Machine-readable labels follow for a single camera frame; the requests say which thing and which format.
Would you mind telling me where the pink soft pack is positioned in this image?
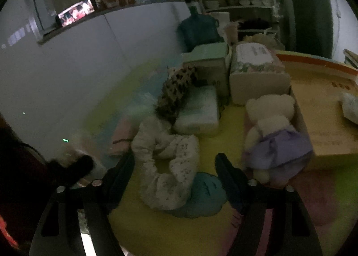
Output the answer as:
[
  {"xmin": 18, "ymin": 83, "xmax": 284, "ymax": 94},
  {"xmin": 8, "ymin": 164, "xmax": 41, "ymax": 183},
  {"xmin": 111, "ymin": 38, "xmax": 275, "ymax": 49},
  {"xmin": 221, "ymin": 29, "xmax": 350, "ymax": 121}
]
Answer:
[{"xmin": 110, "ymin": 117, "xmax": 140, "ymax": 156}]

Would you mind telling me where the white carton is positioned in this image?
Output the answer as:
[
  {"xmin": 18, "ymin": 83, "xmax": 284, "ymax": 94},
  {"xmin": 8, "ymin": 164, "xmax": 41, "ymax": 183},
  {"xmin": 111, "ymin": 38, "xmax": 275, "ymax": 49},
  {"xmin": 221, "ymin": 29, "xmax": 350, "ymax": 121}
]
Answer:
[{"xmin": 210, "ymin": 12, "xmax": 230, "ymax": 30}]

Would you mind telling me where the orange rimmed cardboard box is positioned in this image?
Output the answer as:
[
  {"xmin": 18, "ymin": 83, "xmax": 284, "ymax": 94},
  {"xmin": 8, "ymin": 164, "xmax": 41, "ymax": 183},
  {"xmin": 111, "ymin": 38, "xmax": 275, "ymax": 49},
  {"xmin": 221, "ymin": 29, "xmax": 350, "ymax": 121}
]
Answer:
[{"xmin": 275, "ymin": 50, "xmax": 358, "ymax": 172}]

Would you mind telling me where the white plastic bag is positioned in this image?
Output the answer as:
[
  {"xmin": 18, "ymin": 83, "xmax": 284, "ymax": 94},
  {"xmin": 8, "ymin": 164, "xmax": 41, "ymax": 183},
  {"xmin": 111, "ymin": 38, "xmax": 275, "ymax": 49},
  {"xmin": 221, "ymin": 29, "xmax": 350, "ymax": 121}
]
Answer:
[{"xmin": 243, "ymin": 32, "xmax": 278, "ymax": 45}]

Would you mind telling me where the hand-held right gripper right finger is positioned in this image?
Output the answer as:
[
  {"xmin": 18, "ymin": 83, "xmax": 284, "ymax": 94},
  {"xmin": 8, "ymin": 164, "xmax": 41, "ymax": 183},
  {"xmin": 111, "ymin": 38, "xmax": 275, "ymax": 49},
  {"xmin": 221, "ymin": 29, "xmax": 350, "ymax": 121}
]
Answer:
[{"xmin": 215, "ymin": 153, "xmax": 323, "ymax": 256}]

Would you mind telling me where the teddy bear in purple dress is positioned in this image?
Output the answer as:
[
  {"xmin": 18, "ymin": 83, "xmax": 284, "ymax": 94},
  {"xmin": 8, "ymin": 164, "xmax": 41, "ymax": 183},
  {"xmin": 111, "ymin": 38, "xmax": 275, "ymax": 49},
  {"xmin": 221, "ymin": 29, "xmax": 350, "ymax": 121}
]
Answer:
[{"xmin": 242, "ymin": 94, "xmax": 314, "ymax": 185}]

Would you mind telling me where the dark refrigerator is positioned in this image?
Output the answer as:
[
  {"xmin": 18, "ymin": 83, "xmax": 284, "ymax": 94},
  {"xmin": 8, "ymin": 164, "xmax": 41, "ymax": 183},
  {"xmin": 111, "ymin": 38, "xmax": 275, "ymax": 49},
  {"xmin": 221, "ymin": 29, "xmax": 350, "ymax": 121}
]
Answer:
[{"xmin": 280, "ymin": 0, "xmax": 335, "ymax": 58}]

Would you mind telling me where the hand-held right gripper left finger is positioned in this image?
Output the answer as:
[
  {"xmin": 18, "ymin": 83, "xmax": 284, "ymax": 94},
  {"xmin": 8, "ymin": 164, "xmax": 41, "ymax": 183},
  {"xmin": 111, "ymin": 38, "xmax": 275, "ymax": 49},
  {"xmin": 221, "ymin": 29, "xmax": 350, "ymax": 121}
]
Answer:
[{"xmin": 29, "ymin": 151, "xmax": 136, "ymax": 256}]

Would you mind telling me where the pale green translucent bag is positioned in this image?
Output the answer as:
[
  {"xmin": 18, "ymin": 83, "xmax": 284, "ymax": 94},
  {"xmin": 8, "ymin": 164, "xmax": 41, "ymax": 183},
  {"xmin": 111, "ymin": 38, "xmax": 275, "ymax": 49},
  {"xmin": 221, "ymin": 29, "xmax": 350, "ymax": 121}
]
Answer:
[{"xmin": 340, "ymin": 92, "xmax": 358, "ymax": 125}]

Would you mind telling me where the translucent plastic jar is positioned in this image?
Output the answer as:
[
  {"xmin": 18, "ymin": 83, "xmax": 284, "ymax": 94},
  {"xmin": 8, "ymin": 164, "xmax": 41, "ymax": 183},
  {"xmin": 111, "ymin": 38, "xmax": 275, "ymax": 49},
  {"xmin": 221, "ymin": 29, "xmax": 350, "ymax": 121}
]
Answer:
[{"xmin": 225, "ymin": 22, "xmax": 239, "ymax": 45}]

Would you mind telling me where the white floral cloth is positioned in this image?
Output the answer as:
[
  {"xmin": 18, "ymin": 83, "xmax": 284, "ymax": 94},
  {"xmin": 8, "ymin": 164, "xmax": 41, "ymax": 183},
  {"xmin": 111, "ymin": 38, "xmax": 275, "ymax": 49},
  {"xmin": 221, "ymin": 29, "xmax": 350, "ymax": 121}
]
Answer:
[{"xmin": 131, "ymin": 116, "xmax": 200, "ymax": 212}]

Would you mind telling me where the grey window sill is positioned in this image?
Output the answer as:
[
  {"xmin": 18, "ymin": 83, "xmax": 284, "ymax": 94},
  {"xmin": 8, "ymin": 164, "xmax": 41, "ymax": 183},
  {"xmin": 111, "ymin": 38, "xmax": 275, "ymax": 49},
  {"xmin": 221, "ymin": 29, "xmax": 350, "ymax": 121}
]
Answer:
[{"xmin": 36, "ymin": 0, "xmax": 171, "ymax": 45}]

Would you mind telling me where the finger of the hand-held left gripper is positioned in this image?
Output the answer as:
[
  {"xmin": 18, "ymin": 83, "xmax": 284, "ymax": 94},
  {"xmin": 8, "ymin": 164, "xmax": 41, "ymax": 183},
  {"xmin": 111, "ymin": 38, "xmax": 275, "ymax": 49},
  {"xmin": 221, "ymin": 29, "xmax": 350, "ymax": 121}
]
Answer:
[{"xmin": 50, "ymin": 155, "xmax": 95, "ymax": 188}]

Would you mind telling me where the white green tissue pack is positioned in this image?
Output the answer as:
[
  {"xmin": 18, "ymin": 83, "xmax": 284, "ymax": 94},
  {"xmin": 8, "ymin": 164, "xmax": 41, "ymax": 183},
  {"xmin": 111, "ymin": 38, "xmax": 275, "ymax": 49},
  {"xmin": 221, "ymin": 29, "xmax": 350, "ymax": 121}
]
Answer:
[{"xmin": 173, "ymin": 85, "xmax": 221, "ymax": 137}]

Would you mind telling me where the leopard print cloth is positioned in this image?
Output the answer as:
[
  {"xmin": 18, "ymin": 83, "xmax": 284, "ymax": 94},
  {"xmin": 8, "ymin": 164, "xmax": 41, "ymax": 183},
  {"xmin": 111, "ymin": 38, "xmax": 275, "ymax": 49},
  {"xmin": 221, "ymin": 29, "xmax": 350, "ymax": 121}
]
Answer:
[{"xmin": 155, "ymin": 65, "xmax": 198, "ymax": 122}]

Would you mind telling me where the lit phone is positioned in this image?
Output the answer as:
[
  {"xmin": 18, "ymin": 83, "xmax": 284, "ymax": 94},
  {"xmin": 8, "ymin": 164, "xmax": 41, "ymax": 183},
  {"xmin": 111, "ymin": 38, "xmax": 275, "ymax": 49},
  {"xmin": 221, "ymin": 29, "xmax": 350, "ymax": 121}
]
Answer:
[{"xmin": 57, "ymin": 0, "xmax": 96, "ymax": 27}]

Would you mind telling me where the pale green pack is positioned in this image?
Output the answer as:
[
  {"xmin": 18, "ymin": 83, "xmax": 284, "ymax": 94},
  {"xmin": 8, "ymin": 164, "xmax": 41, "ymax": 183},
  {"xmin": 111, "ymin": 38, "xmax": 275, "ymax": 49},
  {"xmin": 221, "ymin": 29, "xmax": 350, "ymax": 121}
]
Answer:
[{"xmin": 181, "ymin": 43, "xmax": 231, "ymax": 98}]

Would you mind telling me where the floral top cream box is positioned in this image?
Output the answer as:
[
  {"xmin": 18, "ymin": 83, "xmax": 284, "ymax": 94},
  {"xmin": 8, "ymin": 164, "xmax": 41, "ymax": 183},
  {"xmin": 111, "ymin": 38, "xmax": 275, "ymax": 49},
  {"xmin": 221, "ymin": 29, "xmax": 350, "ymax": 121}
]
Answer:
[{"xmin": 229, "ymin": 42, "xmax": 292, "ymax": 106}]

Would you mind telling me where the colourful foam mat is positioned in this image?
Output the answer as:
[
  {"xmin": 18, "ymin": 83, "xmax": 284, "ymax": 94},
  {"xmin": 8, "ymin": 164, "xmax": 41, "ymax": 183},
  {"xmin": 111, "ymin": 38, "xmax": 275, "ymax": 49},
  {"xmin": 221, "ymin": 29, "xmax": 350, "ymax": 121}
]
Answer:
[{"xmin": 84, "ymin": 57, "xmax": 358, "ymax": 256}]

